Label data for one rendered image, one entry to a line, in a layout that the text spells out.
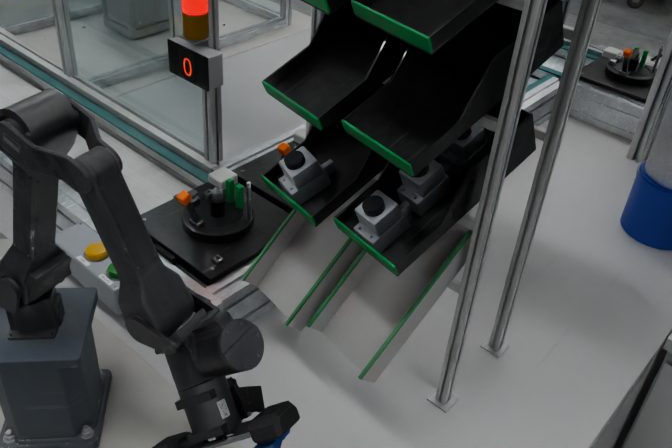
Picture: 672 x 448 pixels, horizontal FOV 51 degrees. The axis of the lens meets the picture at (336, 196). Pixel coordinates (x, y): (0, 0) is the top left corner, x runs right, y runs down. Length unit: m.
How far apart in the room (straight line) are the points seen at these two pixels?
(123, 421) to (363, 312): 0.42
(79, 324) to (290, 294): 0.33
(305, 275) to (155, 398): 0.32
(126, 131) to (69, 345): 0.80
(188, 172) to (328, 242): 0.52
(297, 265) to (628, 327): 0.68
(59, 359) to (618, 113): 1.62
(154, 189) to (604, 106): 1.27
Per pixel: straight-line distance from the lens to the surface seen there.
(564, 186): 1.86
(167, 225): 1.40
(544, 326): 1.44
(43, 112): 0.82
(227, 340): 0.78
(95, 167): 0.78
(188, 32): 1.43
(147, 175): 1.65
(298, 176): 1.02
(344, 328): 1.13
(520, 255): 1.21
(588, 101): 2.17
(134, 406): 1.24
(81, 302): 1.13
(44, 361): 1.06
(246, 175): 1.53
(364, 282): 1.13
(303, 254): 1.19
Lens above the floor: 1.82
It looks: 35 degrees down
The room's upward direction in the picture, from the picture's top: 5 degrees clockwise
